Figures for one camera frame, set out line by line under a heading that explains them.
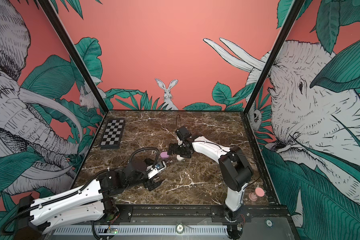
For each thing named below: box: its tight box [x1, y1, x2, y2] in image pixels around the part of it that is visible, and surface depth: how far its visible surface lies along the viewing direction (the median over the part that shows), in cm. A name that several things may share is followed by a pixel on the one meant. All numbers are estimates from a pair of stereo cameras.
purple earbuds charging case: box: [160, 151, 170, 159], surface depth 97 cm
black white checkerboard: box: [99, 118, 126, 150], surface depth 103 cm
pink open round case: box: [248, 187, 265, 202], surface depth 75 cm
